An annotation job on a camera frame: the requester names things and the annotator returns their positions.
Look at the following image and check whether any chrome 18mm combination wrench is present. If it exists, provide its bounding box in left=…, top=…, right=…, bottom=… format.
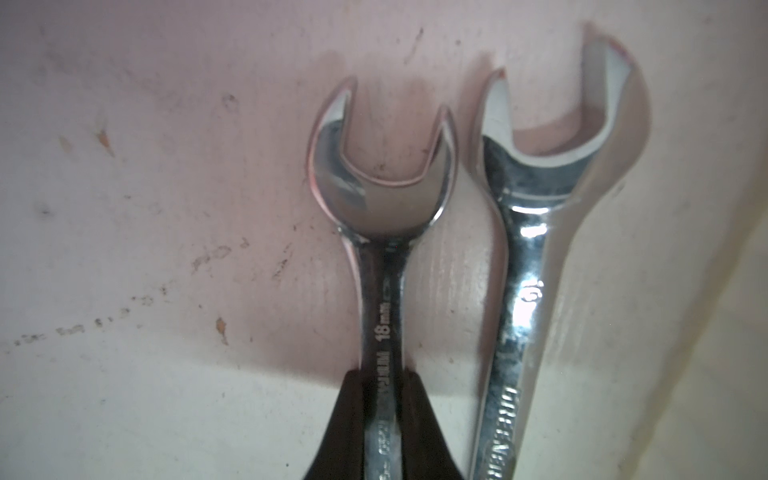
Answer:
left=307, top=76, right=458, bottom=479

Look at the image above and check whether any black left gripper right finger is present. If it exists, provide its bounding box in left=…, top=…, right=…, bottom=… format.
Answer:
left=402, top=369, right=463, bottom=480

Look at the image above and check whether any chrome Greenfield combination wrench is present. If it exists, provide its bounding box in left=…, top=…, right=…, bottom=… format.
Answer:
left=471, top=33, right=651, bottom=479

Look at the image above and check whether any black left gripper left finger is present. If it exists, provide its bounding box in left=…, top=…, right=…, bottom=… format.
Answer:
left=304, top=370, right=364, bottom=480

